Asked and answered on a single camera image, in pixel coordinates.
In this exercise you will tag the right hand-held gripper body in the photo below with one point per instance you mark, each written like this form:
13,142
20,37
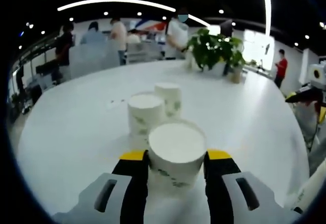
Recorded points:
317,75

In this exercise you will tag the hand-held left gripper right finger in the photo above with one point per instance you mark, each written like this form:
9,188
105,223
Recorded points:
216,196

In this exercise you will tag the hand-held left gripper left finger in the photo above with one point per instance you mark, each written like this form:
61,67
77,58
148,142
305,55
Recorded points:
132,196

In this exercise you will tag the curved ceiling strip light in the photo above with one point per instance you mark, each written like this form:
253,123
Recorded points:
267,5
114,0

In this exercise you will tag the green potted plant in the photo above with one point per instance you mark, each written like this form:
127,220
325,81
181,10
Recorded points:
214,48

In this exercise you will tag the black studio light panel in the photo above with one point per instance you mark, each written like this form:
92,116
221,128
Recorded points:
226,28

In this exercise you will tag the white storage shelves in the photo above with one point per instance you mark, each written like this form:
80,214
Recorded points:
146,48

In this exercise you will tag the black computer monitor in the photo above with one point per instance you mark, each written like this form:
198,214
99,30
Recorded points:
47,67

